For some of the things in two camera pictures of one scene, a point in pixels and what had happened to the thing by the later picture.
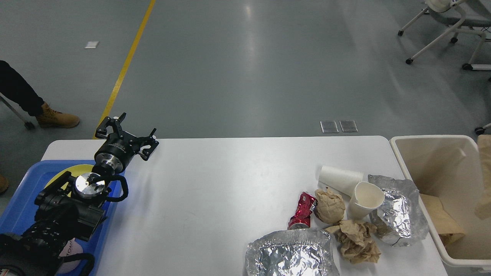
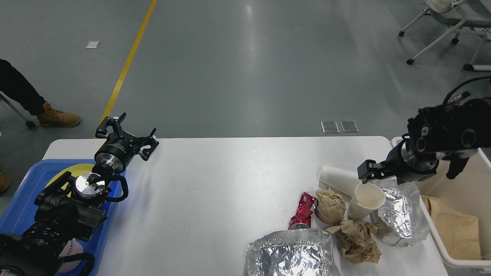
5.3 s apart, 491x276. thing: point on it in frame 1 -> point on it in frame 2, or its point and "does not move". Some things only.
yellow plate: x=74 y=170 does not move
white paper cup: x=367 y=197 does not move
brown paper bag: x=482 y=209 -> x=458 y=232
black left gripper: x=118 y=148 does not move
